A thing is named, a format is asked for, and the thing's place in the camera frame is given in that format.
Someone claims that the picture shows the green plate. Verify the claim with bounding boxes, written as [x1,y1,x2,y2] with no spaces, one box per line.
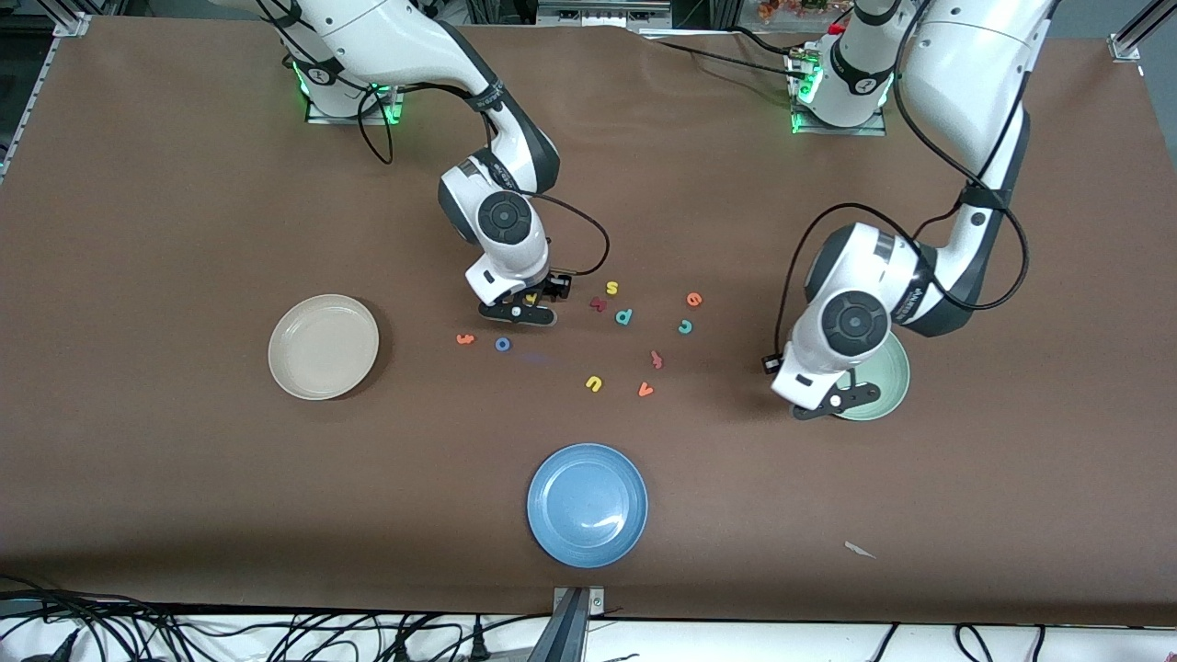
[832,331,911,422]

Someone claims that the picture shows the beige brown plate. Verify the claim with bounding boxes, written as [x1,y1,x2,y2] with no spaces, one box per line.
[268,294,380,401]

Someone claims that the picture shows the blue plate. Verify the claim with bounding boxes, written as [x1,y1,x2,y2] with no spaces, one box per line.
[527,443,649,568]

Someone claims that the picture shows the grey metal equipment box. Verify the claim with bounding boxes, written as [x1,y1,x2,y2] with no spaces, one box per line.
[536,0,674,27]

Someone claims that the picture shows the orange artificial flowers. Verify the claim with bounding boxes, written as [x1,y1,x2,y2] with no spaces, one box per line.
[759,0,851,21]

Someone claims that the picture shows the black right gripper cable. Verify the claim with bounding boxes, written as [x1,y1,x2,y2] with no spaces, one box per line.
[529,188,611,277]

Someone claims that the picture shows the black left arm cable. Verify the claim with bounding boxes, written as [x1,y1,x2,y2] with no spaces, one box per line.
[772,0,1031,360]

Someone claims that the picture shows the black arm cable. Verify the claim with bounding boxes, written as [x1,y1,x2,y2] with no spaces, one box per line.
[772,0,1031,360]
[354,83,398,166]

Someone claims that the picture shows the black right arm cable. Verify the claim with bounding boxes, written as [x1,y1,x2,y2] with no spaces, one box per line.
[354,83,398,166]

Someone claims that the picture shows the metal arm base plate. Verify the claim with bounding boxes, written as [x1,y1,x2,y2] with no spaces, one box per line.
[306,87,410,125]
[789,51,888,137]

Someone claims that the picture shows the black cable on table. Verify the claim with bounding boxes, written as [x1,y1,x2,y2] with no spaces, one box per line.
[731,26,801,58]
[639,35,810,84]

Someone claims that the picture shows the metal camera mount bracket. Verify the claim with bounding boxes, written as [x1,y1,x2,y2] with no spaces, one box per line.
[529,586,606,662]

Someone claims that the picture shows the aluminium frame rail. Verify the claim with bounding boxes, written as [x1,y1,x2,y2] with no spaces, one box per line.
[1108,0,1177,63]
[0,0,90,176]

